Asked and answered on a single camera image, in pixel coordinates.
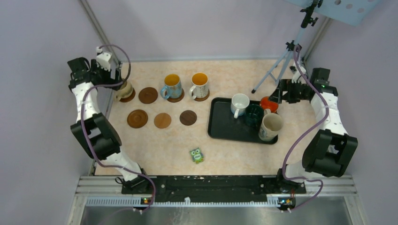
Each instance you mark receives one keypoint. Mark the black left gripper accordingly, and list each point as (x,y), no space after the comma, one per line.
(95,66)

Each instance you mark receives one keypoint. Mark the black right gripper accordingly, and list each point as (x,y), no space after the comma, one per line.
(285,85)

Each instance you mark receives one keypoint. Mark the black mug orange inside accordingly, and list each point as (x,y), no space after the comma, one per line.
(265,103)

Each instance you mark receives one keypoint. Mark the tall cream patterned mug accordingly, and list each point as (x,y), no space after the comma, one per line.
(270,126)

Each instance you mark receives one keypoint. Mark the dark green mug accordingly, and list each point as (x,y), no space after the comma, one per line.
(253,115)

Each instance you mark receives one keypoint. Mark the beige round mug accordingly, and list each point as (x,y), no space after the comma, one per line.
(124,91)

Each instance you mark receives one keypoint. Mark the plain white mug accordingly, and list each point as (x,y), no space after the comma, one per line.
(239,103)

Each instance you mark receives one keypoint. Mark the black serving tray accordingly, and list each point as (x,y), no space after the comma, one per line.
(222,124)

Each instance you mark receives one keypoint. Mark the blue mug yellow inside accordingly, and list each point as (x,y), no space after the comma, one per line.
(172,87)

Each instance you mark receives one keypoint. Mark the white mug yellow inside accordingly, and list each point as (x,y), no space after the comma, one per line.
(200,87)

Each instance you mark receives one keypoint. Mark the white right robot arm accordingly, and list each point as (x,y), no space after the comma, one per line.
(331,149)

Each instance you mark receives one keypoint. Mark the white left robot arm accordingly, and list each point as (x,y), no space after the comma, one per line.
(92,129)

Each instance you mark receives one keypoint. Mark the light wooden coaster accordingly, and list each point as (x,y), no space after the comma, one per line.
(162,120)

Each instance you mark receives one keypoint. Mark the dark brown coaster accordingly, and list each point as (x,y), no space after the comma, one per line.
(188,117)

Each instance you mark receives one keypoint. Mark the light blue perforated panel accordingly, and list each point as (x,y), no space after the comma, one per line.
(351,12)

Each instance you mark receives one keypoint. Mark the green owl figure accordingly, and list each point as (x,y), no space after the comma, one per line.
(197,155)

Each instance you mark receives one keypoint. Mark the blue camera tripod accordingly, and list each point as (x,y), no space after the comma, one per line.
(308,9)

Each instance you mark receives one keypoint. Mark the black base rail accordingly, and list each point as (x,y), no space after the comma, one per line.
(216,188)

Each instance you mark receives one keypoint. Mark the white cable duct strip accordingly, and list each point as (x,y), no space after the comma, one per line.
(138,202)

